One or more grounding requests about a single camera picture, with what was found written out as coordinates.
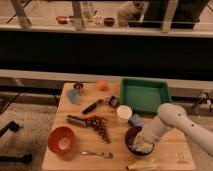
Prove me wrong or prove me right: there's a black floor bar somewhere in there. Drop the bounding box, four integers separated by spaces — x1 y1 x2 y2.
0 154 32 164

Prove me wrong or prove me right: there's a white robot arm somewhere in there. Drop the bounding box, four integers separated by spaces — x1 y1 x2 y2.
142 103 213 157

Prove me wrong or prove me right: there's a dark red background bowl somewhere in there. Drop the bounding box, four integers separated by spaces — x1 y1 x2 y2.
104 17 115 27

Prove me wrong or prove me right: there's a silver metal spoon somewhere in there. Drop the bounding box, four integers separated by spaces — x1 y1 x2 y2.
80 151 113 159

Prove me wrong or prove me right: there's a black lever handle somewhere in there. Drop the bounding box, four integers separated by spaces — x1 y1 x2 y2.
0 121 20 137

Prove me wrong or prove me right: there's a red chili pepper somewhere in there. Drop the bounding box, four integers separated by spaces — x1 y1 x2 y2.
84 114 108 121

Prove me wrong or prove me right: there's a blue sponge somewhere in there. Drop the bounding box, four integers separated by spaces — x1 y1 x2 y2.
129 114 144 127

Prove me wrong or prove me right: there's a yellow corn husk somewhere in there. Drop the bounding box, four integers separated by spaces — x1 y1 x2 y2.
127 159 158 170

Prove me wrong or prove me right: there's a black handled can opener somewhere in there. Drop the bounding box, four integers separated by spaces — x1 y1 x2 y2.
67 115 90 128

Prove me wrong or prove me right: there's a white paper cup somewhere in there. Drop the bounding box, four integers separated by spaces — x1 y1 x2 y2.
117 105 132 123

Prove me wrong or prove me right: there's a purple bowl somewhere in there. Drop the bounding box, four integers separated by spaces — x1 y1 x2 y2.
125 126 149 156

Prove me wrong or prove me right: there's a green plastic tray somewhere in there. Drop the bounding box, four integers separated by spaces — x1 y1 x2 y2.
120 78 172 116

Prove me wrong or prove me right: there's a light blue plastic cup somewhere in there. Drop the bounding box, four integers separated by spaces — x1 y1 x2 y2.
67 89 78 104

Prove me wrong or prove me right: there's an orange fruit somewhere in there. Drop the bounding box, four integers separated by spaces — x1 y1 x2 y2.
97 80 107 90

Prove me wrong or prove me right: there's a black handled peeler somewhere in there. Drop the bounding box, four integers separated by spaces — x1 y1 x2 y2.
82 96 120 114

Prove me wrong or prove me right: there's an orange red bowl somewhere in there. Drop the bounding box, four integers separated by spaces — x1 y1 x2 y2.
48 126 75 155

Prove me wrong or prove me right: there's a bunch of dark grapes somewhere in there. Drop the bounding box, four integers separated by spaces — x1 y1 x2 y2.
91 118 110 143

